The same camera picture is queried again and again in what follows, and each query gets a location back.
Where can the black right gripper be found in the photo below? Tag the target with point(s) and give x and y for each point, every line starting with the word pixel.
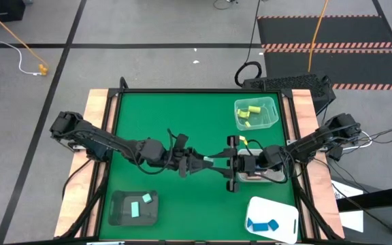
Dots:
pixel 248 163

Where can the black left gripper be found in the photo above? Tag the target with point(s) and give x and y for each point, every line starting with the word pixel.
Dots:
pixel 180 160

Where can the long peach foam block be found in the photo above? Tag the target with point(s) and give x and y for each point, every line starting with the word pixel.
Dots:
pixel 250 177

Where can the yellow foam cylinder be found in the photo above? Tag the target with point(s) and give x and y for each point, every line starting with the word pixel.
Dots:
pixel 254 109

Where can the blue rectangular foam block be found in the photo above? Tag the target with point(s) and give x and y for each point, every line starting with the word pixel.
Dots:
pixel 260 227

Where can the mint green rectangular foam block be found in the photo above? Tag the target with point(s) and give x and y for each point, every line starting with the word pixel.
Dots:
pixel 134 209

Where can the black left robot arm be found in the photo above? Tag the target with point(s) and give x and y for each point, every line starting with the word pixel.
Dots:
pixel 114 144

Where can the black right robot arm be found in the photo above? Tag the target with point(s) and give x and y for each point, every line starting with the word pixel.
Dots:
pixel 311 143

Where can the green table mat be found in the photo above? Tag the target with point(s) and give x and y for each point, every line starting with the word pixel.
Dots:
pixel 182 204

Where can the light grey plastic bin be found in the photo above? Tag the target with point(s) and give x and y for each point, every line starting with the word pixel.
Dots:
pixel 279 178

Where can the clear plastic bin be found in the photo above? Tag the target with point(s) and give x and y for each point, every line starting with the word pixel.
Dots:
pixel 267 119

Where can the white plastic bin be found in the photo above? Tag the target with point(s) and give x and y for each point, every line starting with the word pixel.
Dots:
pixel 277 211

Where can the dark translucent plastic bin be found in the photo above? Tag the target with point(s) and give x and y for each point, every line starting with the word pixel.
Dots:
pixel 121 214

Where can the wooden side board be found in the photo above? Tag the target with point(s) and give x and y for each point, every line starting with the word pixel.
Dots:
pixel 322 177
pixel 70 211

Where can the white paper sheet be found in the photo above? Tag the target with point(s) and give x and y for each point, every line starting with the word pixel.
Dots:
pixel 352 221

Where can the black beam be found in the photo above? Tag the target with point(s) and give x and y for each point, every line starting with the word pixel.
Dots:
pixel 376 199

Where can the black mat striped edge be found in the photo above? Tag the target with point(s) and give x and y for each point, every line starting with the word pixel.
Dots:
pixel 369 69
pixel 352 30

